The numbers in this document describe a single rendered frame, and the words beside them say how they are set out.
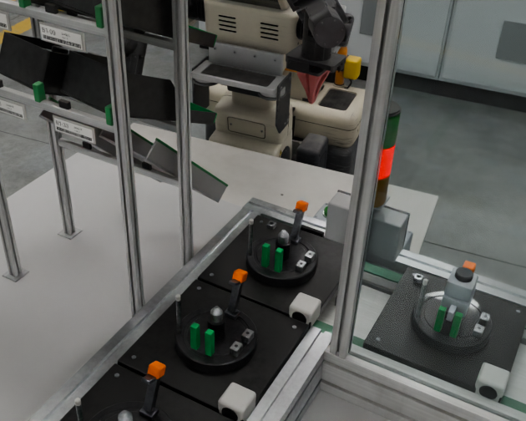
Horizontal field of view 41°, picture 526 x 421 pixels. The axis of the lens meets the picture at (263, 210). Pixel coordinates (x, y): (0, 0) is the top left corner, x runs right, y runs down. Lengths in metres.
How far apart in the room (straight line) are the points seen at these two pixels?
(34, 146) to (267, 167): 2.08
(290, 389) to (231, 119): 1.12
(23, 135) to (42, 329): 2.53
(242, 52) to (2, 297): 0.92
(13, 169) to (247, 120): 1.77
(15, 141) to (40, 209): 2.10
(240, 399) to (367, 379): 0.25
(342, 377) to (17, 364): 0.59
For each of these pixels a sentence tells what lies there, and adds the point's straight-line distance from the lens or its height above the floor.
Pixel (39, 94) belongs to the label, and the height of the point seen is 1.32.
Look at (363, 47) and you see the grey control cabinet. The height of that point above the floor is 0.23.
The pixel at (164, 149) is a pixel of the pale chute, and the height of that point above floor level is 1.19.
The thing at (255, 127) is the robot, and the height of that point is 0.85.
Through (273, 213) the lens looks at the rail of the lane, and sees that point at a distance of 1.53.
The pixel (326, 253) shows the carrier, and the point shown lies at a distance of 1.42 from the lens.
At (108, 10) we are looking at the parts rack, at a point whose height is 1.50.
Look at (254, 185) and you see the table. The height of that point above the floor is 0.86.
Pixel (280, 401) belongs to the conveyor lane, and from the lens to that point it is 1.15.
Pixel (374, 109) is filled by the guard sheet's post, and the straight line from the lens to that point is 0.96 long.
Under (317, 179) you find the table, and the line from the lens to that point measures 1.85.
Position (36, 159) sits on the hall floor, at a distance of 3.66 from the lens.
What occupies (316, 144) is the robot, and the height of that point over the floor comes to 0.75.
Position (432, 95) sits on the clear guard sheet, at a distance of 0.93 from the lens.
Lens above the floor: 1.85
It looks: 35 degrees down
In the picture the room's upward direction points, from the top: 3 degrees clockwise
